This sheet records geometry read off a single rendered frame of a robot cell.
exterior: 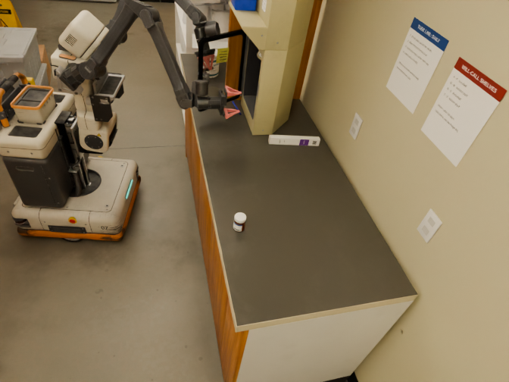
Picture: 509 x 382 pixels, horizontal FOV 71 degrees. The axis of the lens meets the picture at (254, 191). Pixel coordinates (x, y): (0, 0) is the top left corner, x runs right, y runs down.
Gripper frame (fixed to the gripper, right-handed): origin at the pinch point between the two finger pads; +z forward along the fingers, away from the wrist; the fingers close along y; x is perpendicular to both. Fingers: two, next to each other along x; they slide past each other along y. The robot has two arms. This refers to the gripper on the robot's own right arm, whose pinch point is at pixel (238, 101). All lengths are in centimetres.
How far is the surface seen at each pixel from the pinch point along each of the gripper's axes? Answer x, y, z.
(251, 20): 16.2, 31.1, 6.5
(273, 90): 8.9, 0.8, 19.6
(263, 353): -95, -54, -5
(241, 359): -95, -56, -14
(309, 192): -37, -26, 28
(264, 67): 8.9, 12.7, 13.2
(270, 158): -10.8, -26.1, 16.8
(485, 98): -71, 42, 55
